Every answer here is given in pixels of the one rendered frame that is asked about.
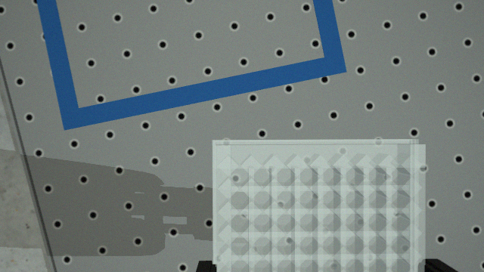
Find blue tape outline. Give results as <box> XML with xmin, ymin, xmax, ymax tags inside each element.
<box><xmin>36</xmin><ymin>0</ymin><xmax>346</xmax><ymax>130</ymax></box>

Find white well plate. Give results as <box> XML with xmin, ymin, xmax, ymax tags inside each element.
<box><xmin>213</xmin><ymin>139</ymin><xmax>426</xmax><ymax>272</ymax></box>

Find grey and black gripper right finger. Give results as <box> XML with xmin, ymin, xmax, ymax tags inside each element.
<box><xmin>424</xmin><ymin>258</ymin><xmax>458</xmax><ymax>272</ymax></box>

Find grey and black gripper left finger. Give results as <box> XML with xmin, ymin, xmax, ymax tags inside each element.
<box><xmin>196</xmin><ymin>261</ymin><xmax>216</xmax><ymax>272</ymax></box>

